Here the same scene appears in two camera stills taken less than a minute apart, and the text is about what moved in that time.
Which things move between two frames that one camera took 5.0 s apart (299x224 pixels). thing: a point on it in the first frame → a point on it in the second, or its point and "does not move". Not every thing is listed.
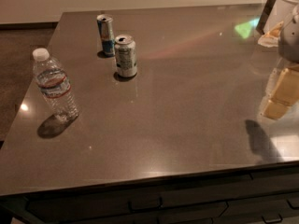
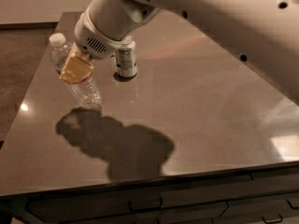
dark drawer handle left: (135, 210) does not move
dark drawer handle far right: (295, 208) does not move
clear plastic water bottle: (55, 86) → (88, 92)
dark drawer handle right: (278, 220) does not move
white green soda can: (126, 57) does not move
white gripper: (290, 41) → (92, 40)
